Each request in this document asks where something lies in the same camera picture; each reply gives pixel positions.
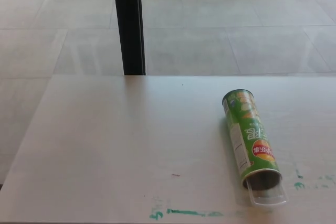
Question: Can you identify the green chips can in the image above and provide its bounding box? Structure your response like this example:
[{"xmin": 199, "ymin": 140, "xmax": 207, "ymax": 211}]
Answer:
[{"xmin": 222, "ymin": 89, "xmax": 283, "ymax": 190}]

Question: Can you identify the black vertical post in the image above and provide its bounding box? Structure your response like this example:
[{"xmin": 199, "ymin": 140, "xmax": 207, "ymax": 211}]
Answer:
[{"xmin": 111, "ymin": 0, "xmax": 146, "ymax": 76}]

